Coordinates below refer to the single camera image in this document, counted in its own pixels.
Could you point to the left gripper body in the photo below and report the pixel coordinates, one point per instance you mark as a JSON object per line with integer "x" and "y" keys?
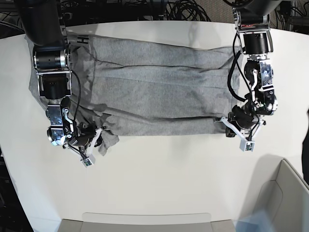
{"x": 243, "y": 121}

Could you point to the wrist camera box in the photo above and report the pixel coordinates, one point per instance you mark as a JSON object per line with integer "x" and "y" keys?
{"x": 89, "y": 161}
{"x": 246, "y": 145}

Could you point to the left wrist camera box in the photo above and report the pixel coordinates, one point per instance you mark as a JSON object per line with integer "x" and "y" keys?
{"x": 246, "y": 145}

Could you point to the grey T-shirt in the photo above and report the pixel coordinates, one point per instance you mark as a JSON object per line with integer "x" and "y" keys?
{"x": 136, "y": 88}

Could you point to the grey bin right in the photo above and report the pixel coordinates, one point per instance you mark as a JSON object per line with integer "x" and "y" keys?
{"x": 285, "y": 202}

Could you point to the blue translucent object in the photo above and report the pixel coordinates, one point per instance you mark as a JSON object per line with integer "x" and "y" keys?
{"x": 256, "y": 222}

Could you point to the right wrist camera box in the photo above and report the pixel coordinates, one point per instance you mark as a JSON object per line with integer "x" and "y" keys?
{"x": 89, "y": 161}

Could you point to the grey tray bottom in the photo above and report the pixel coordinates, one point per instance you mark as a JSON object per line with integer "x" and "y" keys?
{"x": 96, "y": 222}

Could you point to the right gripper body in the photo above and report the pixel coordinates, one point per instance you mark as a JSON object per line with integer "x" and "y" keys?
{"x": 83, "y": 143}

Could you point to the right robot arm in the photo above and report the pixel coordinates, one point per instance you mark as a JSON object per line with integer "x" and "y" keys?
{"x": 43, "y": 24}

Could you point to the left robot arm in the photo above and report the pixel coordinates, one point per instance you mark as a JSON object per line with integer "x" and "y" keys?
{"x": 252, "y": 24}

